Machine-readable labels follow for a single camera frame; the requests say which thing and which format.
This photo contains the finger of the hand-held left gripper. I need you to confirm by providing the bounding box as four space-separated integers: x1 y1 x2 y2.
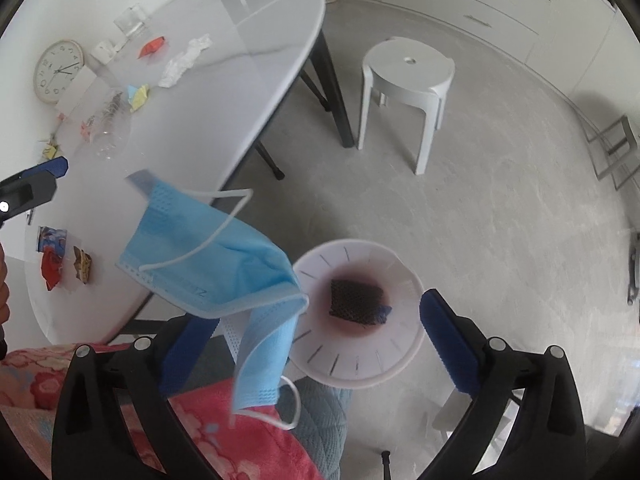
0 156 69 186

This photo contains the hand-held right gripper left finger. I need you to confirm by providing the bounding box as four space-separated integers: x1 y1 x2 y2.
51 312 221 480

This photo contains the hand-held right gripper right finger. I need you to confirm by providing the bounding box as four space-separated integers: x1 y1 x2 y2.
419 289 587 480

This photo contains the colourful printed snack wrapper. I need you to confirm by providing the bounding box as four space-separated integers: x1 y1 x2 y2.
35 226 68 253

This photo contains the clear plastic bottle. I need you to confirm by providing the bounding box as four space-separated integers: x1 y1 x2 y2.
82 87 133 161

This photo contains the red snack wrapper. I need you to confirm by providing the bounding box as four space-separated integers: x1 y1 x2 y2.
40 250 66 291

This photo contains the gold brown snack wrapper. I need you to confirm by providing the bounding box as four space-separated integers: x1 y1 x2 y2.
72 246 93 283

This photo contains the blue face mask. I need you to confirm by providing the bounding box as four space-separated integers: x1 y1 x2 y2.
116 169 311 431

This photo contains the white round waste bin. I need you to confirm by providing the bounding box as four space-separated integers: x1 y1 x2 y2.
289 240 427 390

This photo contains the yellow and blue paper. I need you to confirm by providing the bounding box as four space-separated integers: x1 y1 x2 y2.
126 84 152 113

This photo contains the white tissue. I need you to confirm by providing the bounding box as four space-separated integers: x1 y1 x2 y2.
159 34 213 89

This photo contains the person's left hand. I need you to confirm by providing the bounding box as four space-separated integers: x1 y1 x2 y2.
0 242 11 323

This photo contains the white flat box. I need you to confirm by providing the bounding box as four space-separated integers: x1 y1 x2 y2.
55 67 98 116

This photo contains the dark mesh pad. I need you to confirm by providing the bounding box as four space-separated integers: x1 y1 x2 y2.
327 277 393 328

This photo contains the white tissue pack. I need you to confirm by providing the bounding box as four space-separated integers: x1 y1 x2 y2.
91 40 126 63

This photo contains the blue quilted cloth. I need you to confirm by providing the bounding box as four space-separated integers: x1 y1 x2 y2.
280 375 353 480

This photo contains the red crumpled paper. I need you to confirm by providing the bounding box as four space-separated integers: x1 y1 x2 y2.
139 36 167 59

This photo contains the clear drinking glass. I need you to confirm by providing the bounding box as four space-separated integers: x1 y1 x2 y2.
113 4 151 38

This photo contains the white oval table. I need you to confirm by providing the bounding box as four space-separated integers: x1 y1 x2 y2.
22 0 356 346

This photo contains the white plastic stool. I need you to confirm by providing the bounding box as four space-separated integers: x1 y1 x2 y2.
356 36 457 176

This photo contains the white drawer cabinet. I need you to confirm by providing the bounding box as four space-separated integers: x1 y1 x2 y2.
345 0 640 126

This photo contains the round beige wall clock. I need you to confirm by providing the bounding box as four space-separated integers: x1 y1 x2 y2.
33 39 87 106

